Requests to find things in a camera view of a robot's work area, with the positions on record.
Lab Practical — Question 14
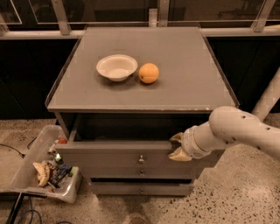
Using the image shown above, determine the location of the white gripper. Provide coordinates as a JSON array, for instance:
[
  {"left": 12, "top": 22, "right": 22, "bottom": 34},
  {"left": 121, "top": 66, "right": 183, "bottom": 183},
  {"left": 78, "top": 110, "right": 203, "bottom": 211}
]
[{"left": 168, "top": 125, "right": 209, "bottom": 162}]

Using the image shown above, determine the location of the grey top drawer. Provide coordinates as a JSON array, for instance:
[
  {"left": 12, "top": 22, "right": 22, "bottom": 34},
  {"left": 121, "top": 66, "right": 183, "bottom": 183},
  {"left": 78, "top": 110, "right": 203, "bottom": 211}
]
[{"left": 58, "top": 114, "right": 223, "bottom": 175}]

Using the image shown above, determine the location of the grey drawer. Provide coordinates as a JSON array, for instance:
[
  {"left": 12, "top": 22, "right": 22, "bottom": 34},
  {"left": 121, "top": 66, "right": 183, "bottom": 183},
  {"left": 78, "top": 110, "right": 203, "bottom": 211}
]
[
  {"left": 91, "top": 182, "right": 194, "bottom": 196},
  {"left": 83, "top": 168, "right": 199, "bottom": 179},
  {"left": 58, "top": 114, "right": 223, "bottom": 175}
]

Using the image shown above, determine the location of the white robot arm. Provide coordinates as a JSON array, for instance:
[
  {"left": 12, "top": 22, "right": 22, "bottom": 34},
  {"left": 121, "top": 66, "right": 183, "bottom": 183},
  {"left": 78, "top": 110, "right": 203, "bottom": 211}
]
[{"left": 169, "top": 68, "right": 280, "bottom": 161}]

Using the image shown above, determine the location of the grey drawer cabinet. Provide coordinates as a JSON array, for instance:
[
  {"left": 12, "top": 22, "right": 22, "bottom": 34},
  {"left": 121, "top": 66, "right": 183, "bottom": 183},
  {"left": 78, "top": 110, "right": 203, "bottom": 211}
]
[{"left": 45, "top": 27, "right": 238, "bottom": 185}]

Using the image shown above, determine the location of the grey middle drawer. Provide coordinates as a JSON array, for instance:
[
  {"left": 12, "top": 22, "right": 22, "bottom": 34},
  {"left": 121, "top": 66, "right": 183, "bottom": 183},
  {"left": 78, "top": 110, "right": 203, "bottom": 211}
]
[{"left": 83, "top": 168, "right": 199, "bottom": 179}]

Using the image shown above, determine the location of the grey bottom drawer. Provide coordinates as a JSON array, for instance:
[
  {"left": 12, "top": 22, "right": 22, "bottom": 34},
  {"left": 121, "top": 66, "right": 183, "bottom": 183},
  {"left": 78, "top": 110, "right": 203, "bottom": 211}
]
[{"left": 91, "top": 182, "right": 194, "bottom": 196}]

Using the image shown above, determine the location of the orange fruit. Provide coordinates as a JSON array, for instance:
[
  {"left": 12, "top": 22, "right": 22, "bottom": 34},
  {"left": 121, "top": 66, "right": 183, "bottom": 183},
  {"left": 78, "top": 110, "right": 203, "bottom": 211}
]
[{"left": 138, "top": 63, "right": 159, "bottom": 84}]

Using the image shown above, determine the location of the white bowl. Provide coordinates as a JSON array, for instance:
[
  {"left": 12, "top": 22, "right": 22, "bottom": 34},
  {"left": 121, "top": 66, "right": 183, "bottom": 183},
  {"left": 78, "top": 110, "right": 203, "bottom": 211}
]
[{"left": 96, "top": 54, "right": 138, "bottom": 81}]

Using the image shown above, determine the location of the red snack can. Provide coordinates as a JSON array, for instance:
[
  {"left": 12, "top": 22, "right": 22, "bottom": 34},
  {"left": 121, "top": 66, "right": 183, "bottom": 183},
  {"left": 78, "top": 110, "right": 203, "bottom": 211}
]
[{"left": 47, "top": 138, "right": 67, "bottom": 156}]

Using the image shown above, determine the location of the dark blue snack packet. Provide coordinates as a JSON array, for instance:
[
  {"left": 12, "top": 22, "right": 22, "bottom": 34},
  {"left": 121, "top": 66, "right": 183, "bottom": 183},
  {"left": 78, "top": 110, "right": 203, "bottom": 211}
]
[{"left": 48, "top": 164, "right": 72, "bottom": 188}]

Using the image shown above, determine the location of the green snack packet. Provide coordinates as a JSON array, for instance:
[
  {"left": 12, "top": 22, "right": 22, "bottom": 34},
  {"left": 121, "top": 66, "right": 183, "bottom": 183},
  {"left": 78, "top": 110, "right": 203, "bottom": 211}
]
[{"left": 53, "top": 153, "right": 63, "bottom": 165}]

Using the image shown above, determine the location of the tan crumpled bag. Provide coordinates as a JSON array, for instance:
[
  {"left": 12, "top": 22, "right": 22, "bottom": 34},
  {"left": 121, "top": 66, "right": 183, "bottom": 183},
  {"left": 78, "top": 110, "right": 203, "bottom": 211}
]
[{"left": 33, "top": 162, "right": 50, "bottom": 187}]

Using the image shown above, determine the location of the metal window railing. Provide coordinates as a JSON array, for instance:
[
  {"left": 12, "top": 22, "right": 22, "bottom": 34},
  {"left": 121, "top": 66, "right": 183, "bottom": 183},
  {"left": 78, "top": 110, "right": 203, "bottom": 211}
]
[{"left": 0, "top": 0, "right": 280, "bottom": 39}]

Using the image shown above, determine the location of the black floor cable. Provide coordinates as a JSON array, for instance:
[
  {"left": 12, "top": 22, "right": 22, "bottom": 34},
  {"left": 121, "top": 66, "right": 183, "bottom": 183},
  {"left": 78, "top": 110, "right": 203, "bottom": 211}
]
[{"left": 0, "top": 136, "right": 38, "bottom": 159}]

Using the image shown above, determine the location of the blue floor cable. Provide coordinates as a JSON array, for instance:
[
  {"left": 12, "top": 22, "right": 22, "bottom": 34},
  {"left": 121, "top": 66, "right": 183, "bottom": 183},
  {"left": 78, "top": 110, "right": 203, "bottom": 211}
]
[{"left": 17, "top": 197, "right": 44, "bottom": 224}]

